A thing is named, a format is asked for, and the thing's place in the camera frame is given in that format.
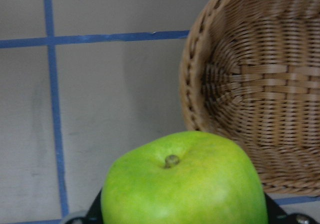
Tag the woven wicker basket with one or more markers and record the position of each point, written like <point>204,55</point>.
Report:
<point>250,72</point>

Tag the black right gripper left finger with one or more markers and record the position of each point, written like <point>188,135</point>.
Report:
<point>94,214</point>

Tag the green apple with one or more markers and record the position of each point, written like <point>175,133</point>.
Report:
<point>189,177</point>

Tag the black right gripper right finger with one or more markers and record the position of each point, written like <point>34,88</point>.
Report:
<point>276,215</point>

